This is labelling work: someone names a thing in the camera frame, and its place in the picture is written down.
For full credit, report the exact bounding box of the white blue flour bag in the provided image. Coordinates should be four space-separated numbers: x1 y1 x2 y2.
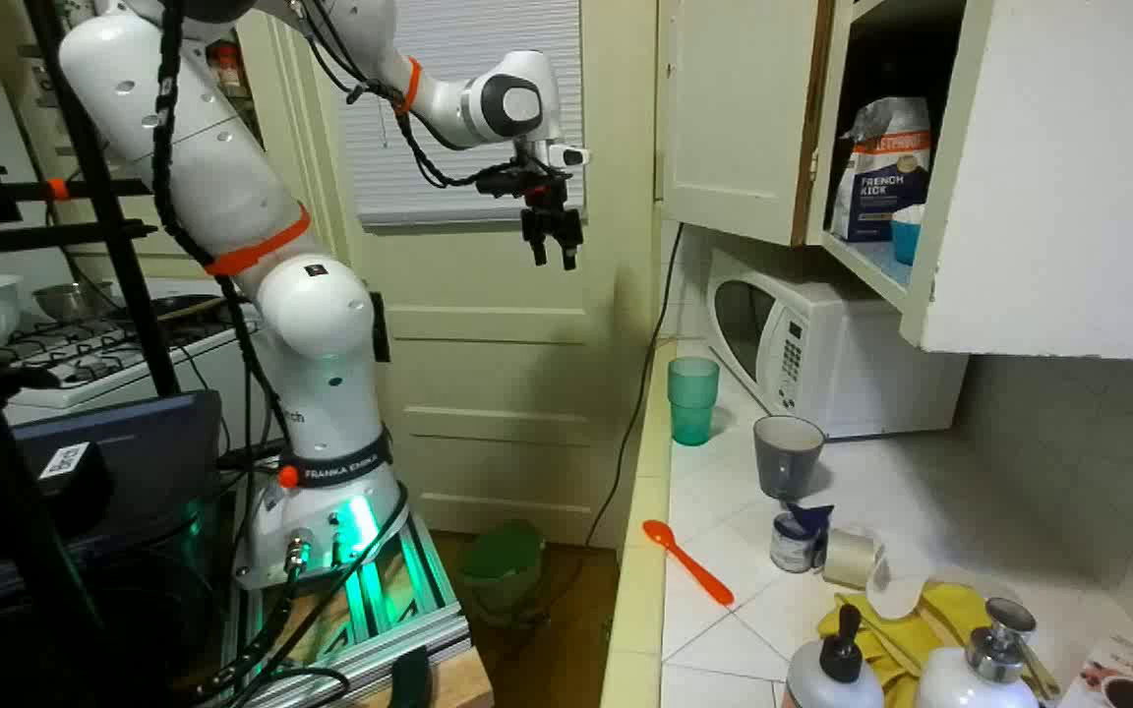
826 91 936 247

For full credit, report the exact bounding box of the cream panel door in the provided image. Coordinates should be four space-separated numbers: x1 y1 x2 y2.
245 0 661 548

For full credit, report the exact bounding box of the soap bottle black pump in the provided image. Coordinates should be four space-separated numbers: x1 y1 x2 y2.
780 600 890 708

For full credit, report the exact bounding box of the white microwave oven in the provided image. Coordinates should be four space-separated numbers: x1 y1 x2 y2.
699 247 972 445

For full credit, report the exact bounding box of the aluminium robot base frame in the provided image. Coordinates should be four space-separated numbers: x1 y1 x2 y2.
215 508 481 708

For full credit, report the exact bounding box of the small black labelled box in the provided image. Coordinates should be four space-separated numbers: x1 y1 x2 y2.
30 440 117 531

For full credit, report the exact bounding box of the clear tape roll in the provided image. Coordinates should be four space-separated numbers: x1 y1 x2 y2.
821 528 890 594

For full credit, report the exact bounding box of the white wall cabinet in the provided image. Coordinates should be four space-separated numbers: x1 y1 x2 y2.
799 0 990 320

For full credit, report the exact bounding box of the red white printed box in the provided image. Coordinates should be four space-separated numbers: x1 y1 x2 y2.
1054 633 1133 708

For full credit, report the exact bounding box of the black power cable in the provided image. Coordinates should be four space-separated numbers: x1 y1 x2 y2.
584 221 690 548

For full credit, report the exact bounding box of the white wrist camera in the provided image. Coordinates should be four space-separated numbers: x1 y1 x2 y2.
538 137 595 178

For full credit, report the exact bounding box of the yellow cloth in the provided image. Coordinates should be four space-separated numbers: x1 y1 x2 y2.
816 580 1029 708

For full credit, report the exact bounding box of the white gas stove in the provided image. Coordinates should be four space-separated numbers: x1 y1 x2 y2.
0 288 261 405

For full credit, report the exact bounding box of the orange plastic spoon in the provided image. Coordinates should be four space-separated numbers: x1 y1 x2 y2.
639 516 741 608

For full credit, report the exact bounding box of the green translucent plastic cup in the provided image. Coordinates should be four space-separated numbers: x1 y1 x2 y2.
666 355 724 447

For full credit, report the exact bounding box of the grey ceramic mug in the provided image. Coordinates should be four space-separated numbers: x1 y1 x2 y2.
751 411 830 502

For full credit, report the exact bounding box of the closed white cabinet door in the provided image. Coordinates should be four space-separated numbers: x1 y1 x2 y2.
658 0 833 247

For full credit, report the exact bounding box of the black metal stand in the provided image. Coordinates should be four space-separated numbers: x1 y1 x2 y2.
0 0 189 708

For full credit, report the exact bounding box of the white flat round pad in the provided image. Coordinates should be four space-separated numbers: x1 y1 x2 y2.
863 565 927 624

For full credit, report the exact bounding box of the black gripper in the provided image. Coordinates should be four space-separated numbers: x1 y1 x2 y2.
477 153 591 275

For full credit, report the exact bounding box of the white window blind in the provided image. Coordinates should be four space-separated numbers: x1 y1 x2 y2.
336 0 587 234

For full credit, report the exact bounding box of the small blue cup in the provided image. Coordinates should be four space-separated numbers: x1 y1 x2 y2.
890 199 927 271

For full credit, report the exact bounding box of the green plastic bucket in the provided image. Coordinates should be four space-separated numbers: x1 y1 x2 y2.
452 519 551 624

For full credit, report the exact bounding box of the open white cabinet door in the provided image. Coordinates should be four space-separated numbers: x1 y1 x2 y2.
896 0 1133 365

